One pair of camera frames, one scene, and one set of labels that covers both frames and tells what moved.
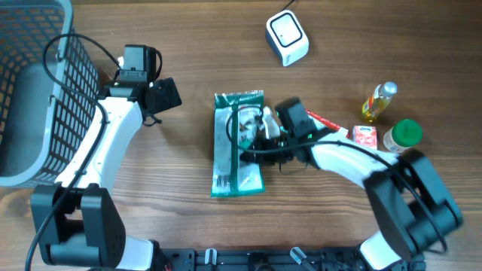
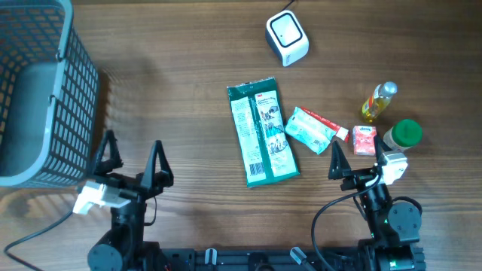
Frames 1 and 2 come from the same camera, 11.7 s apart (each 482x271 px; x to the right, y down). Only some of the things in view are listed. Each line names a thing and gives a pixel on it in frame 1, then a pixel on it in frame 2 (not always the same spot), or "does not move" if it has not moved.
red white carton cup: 365,135 does not move
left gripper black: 168,94 to 146,185
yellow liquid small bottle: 382,96 does not move
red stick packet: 331,125 does not move
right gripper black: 266,158 to 356,177
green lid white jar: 404,135 does not move
